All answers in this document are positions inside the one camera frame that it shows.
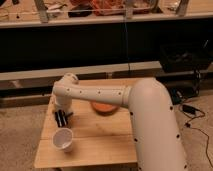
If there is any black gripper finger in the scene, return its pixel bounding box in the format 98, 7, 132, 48
55, 110, 62, 127
59, 110, 68, 126

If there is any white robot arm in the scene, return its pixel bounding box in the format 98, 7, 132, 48
53, 73, 188, 171

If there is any white paper cup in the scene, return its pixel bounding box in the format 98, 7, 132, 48
52, 128, 73, 152

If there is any orange round plate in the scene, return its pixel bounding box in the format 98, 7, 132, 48
91, 102, 118, 114

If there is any wooden shelf with clutter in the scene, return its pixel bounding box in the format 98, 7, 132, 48
0, 0, 213, 29

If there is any black power adapter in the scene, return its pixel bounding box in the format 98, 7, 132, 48
182, 105, 196, 115

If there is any black box under shelf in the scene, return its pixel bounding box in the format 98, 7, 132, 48
159, 43, 213, 73

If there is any black vertical hanging cable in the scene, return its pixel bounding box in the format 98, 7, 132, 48
124, 16, 132, 75

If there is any black cable on floor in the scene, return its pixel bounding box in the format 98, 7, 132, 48
179, 96, 213, 168

